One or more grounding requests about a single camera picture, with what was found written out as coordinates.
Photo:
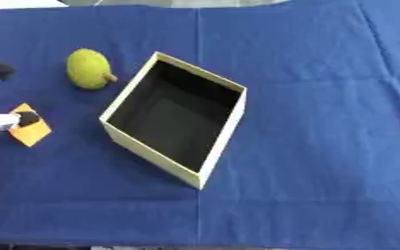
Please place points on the open cardboard box black inside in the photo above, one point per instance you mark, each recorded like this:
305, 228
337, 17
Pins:
175, 117

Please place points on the orange flat block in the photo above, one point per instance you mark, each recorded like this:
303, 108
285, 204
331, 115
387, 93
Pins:
33, 133

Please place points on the yellow-green toy fruit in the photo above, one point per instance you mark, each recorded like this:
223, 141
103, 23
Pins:
87, 70

